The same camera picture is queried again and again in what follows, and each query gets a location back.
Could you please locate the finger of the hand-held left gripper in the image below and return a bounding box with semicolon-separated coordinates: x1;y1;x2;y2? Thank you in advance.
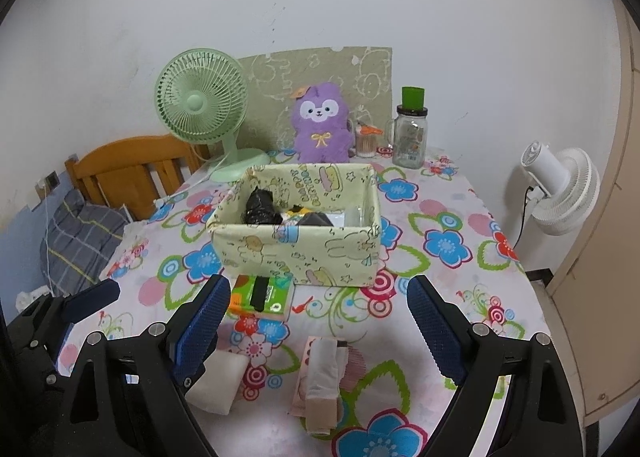
59;279;122;327

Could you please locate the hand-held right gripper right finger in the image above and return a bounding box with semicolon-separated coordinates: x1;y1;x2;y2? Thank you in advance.
406;275;586;457

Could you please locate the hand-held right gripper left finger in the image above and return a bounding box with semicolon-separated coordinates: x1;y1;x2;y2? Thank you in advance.
67;274;233;457

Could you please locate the white cloth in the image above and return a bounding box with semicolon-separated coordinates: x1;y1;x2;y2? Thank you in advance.
187;349;251;415

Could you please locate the green orange tissue packet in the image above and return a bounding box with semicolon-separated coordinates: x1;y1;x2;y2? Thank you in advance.
229;274;296;323

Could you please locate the yellow-green cartoon storage box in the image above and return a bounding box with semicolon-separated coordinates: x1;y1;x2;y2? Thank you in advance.
209;163;382;286

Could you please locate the pink white tissue pack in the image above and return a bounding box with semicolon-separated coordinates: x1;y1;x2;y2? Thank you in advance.
291;335;351;438

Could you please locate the black plastic bag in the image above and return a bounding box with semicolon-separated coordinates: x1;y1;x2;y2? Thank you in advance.
244;188;285;225

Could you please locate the grey plaid pillow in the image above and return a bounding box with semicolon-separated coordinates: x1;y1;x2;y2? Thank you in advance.
41;188;130;295

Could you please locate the floral tablecloth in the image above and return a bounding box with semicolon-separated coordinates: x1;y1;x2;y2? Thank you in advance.
55;144;551;457

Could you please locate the wooden chair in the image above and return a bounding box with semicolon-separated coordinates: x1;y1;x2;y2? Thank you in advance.
65;133;211;222

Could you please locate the beige door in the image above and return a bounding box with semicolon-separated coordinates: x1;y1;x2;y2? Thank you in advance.
545;0;640;428

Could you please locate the white standing fan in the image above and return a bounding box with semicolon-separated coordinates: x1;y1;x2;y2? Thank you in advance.
512;140;601;273

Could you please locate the toothpick jar with orange lid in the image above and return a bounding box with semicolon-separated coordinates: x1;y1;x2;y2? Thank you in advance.
355;124;379;158

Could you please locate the green desk fan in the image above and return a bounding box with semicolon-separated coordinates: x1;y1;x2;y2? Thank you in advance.
154;50;271;182

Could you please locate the purple plush toy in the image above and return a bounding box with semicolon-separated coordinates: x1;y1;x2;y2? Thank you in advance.
291;82;353;164

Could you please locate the green plastic cup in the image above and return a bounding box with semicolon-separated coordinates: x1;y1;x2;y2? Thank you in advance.
401;86;427;110

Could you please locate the cartoon patterned board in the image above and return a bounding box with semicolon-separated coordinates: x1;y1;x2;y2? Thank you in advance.
236;46;394;150

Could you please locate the white fan power cable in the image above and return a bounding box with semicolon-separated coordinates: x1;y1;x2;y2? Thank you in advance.
155;169;221;208

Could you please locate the black fan power cable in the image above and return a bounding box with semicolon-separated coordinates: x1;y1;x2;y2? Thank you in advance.
515;185;534;245

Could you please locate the glass jar with handle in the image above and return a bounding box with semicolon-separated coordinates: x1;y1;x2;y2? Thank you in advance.
384;105;430;168

